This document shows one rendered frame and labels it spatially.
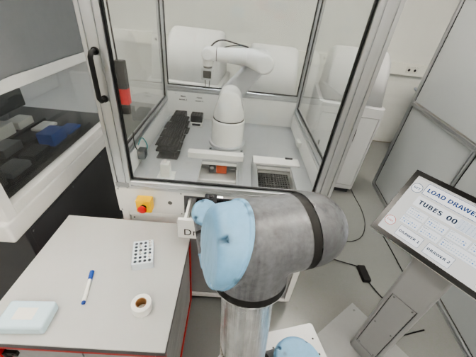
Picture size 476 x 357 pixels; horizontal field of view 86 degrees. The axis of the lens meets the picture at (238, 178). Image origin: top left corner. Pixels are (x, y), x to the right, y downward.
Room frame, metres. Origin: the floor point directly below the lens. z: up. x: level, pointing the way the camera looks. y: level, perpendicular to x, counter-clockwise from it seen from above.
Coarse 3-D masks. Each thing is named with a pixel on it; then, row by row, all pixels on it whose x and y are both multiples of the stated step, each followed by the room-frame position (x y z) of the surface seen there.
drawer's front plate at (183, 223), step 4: (180, 220) 0.78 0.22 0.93; (184, 220) 0.78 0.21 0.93; (188, 220) 0.79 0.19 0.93; (192, 220) 0.79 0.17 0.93; (180, 224) 0.78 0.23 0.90; (184, 224) 0.78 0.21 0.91; (188, 224) 0.78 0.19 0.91; (192, 224) 0.79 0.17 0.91; (180, 228) 0.78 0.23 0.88; (184, 228) 0.78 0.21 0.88; (188, 228) 0.78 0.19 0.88; (192, 228) 0.79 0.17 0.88; (180, 232) 0.78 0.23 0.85; (188, 232) 0.78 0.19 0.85; (192, 232) 0.79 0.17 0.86; (180, 236) 0.78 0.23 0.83; (184, 236) 0.78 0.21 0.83; (188, 236) 0.78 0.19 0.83; (192, 236) 0.79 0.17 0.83
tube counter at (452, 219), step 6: (450, 216) 0.78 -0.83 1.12; (456, 216) 0.77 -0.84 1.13; (450, 222) 0.76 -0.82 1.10; (456, 222) 0.75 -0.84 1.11; (462, 222) 0.75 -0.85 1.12; (468, 222) 0.74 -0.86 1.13; (456, 228) 0.74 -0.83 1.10; (462, 228) 0.73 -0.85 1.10; (468, 228) 0.72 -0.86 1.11; (474, 228) 0.72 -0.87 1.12; (468, 234) 0.71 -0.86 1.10; (474, 234) 0.70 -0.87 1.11
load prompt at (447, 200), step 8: (424, 192) 0.88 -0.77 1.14; (432, 192) 0.87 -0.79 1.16; (440, 192) 0.86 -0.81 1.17; (440, 200) 0.84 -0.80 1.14; (448, 200) 0.83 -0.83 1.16; (456, 200) 0.82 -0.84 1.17; (456, 208) 0.79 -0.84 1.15; (464, 208) 0.78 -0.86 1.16; (472, 208) 0.78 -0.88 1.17; (464, 216) 0.76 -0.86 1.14; (472, 216) 0.75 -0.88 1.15
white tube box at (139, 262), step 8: (152, 240) 0.77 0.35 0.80; (136, 248) 0.72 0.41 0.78; (144, 248) 0.72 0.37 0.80; (152, 248) 0.72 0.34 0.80; (136, 256) 0.67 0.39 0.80; (144, 256) 0.68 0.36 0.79; (152, 256) 0.68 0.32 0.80; (136, 264) 0.63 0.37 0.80; (144, 264) 0.64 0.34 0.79; (152, 264) 0.65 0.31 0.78
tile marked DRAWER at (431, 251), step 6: (426, 246) 0.71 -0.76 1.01; (432, 246) 0.71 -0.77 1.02; (426, 252) 0.70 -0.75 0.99; (432, 252) 0.69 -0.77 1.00; (438, 252) 0.69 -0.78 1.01; (444, 252) 0.68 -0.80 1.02; (432, 258) 0.68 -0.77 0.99; (438, 258) 0.67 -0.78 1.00; (444, 258) 0.66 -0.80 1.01; (450, 258) 0.66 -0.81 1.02; (444, 264) 0.65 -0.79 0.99; (450, 264) 0.64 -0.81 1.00
